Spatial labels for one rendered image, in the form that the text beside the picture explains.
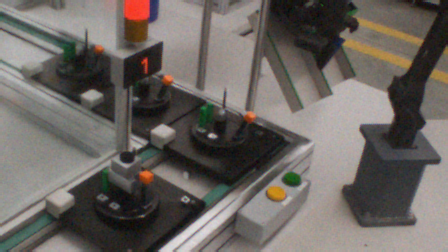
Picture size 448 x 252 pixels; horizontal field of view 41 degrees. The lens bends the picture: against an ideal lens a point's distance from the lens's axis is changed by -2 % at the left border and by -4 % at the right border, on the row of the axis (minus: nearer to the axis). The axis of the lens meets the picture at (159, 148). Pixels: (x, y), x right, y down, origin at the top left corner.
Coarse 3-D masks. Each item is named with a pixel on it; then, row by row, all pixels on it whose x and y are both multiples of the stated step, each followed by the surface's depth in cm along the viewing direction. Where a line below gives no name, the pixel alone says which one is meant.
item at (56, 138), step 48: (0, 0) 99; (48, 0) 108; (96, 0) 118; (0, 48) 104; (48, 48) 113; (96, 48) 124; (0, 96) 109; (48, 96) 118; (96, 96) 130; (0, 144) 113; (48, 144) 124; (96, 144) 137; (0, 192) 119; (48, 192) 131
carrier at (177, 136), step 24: (192, 120) 156; (216, 120) 147; (240, 120) 157; (168, 144) 147; (192, 144) 147; (216, 144) 144; (240, 144) 146; (264, 144) 149; (216, 168) 140; (240, 168) 141
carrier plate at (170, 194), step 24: (144, 168) 139; (72, 192) 131; (168, 192) 132; (72, 216) 124; (96, 216) 125; (168, 216) 126; (192, 216) 128; (96, 240) 120; (120, 240) 119; (144, 240) 120
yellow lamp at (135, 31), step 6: (126, 18) 123; (126, 24) 124; (132, 24) 123; (138, 24) 123; (144, 24) 124; (126, 30) 125; (132, 30) 124; (138, 30) 124; (144, 30) 125; (126, 36) 126; (132, 36) 125; (138, 36) 125; (144, 36) 125
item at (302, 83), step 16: (256, 16) 156; (272, 16) 163; (272, 32) 161; (288, 32) 165; (272, 48) 155; (288, 48) 163; (272, 64) 157; (288, 64) 161; (304, 64) 165; (288, 80) 155; (304, 80) 163; (320, 80) 163; (288, 96) 157; (304, 96) 161; (320, 96) 165
